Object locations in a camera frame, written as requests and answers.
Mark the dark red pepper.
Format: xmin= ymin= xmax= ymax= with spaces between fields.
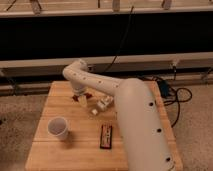
xmin=72 ymin=93 xmax=92 ymax=101

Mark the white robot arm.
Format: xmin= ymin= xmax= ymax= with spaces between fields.
xmin=63 ymin=59 xmax=176 ymax=171

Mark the white plastic bottle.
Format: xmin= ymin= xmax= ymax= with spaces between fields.
xmin=91 ymin=96 xmax=114 ymax=116

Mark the wooden board table top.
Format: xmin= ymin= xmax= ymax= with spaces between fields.
xmin=26 ymin=81 xmax=183 ymax=171

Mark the black cable on floor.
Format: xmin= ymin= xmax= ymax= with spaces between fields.
xmin=151 ymin=75 xmax=193 ymax=128

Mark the black hanging cable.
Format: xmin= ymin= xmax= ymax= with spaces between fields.
xmin=101 ymin=5 xmax=135 ymax=74

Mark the metal rail frame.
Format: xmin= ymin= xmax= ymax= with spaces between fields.
xmin=0 ymin=52 xmax=213 ymax=73

